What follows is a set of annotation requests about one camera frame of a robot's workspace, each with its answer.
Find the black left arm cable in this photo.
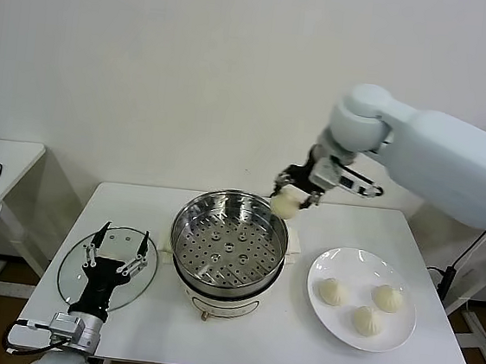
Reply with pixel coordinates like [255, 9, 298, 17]
[1, 316, 64, 359]

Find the white round plate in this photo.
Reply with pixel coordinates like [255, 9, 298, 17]
[300, 242, 424, 356]

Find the round glass pot lid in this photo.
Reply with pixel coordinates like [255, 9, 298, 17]
[54, 220, 163, 316]

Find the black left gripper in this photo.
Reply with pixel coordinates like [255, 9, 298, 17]
[68, 218, 152, 323]

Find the white side desk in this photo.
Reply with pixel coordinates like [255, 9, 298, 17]
[0, 138, 63, 327]

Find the white electric cooker pot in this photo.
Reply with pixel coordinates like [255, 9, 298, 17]
[149, 212, 304, 330]

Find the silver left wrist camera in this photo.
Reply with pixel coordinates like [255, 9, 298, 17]
[48, 311, 82, 342]

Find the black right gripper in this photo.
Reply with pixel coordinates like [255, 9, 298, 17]
[268, 140, 329, 213]

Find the stainless steel steamer basket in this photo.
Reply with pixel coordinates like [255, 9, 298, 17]
[164, 184, 293, 303]

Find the white steamed baozi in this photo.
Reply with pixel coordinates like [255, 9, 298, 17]
[369, 284, 406, 316]
[349, 304, 387, 339]
[268, 186, 303, 222]
[315, 276, 350, 310]

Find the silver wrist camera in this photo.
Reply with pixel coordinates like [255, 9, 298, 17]
[309, 154, 372, 199]
[48, 311, 82, 342]

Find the white laptop cable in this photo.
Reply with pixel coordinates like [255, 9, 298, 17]
[455, 228, 486, 271]

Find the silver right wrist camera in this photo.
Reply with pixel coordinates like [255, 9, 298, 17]
[309, 154, 372, 199]

